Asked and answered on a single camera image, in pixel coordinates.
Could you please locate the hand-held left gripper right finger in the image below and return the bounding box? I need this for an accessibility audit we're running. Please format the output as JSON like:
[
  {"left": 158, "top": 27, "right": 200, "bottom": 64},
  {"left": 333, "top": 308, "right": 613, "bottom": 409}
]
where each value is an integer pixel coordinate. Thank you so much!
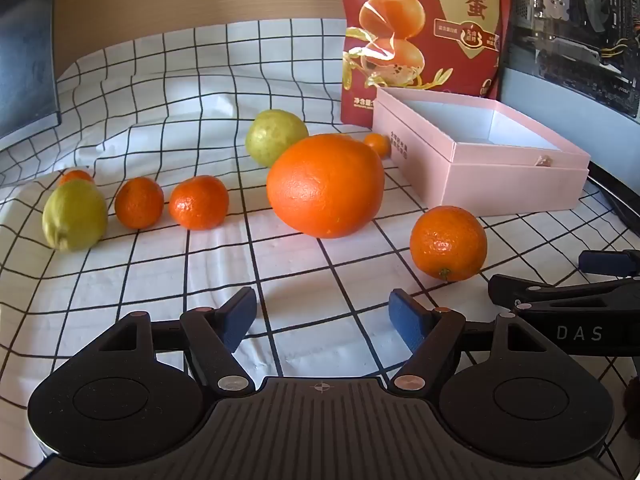
[{"left": 388, "top": 288, "right": 548, "bottom": 397}]

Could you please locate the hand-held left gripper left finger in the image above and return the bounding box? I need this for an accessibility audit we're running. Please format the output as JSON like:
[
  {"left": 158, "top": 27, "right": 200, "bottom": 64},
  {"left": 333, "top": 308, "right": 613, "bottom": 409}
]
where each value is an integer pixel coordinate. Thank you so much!
[{"left": 95, "top": 286, "right": 257, "bottom": 394}]

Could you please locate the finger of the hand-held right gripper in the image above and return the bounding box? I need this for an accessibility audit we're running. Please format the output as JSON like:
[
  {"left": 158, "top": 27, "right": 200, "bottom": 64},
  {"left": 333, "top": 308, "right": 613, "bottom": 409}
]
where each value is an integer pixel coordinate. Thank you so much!
[
  {"left": 487, "top": 274, "right": 640, "bottom": 321},
  {"left": 578, "top": 250, "right": 640, "bottom": 277}
]

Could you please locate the small mandarin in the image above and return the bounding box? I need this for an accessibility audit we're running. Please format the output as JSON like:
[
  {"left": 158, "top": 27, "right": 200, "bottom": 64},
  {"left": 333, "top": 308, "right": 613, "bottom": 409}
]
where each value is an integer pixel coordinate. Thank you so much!
[
  {"left": 168, "top": 175, "right": 230, "bottom": 231},
  {"left": 409, "top": 205, "right": 488, "bottom": 282},
  {"left": 58, "top": 169, "right": 95, "bottom": 187},
  {"left": 363, "top": 132, "right": 392, "bottom": 159},
  {"left": 114, "top": 176, "right": 165, "bottom": 230}
]

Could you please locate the pink cardboard box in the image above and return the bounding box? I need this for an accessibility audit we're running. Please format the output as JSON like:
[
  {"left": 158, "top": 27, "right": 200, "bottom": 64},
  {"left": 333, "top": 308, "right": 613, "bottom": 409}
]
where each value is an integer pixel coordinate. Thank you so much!
[{"left": 372, "top": 86, "right": 592, "bottom": 218}]

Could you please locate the large orange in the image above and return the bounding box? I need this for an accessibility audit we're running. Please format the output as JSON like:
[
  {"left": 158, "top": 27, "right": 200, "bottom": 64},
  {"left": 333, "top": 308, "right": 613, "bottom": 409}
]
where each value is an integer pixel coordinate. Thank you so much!
[{"left": 266, "top": 133, "right": 386, "bottom": 239}]

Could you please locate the green pear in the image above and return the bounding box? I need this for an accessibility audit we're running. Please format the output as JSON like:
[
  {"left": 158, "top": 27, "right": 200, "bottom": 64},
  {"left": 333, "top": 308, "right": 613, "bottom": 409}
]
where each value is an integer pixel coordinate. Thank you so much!
[
  {"left": 245, "top": 109, "right": 310, "bottom": 168},
  {"left": 42, "top": 178, "right": 109, "bottom": 252}
]

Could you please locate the red snack bag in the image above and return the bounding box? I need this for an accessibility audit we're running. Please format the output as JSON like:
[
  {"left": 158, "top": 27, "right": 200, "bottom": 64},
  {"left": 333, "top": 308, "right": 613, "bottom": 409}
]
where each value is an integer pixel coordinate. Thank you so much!
[{"left": 340, "top": 0, "right": 513, "bottom": 126}]

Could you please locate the black white checked cloth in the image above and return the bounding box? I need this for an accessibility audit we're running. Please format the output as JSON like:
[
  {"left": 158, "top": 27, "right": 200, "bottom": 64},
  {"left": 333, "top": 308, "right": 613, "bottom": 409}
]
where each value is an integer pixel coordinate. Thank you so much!
[{"left": 0, "top": 19, "right": 640, "bottom": 480}]

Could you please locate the dark monitor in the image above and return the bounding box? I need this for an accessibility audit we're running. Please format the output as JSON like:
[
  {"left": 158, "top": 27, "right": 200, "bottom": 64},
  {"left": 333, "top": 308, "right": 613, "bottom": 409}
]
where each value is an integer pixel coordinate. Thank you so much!
[{"left": 0, "top": 0, "right": 62, "bottom": 148}]

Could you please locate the black cable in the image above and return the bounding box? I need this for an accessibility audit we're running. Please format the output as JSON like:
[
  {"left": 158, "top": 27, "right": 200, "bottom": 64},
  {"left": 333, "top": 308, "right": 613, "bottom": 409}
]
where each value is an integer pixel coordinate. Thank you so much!
[{"left": 586, "top": 170, "right": 640, "bottom": 238}]

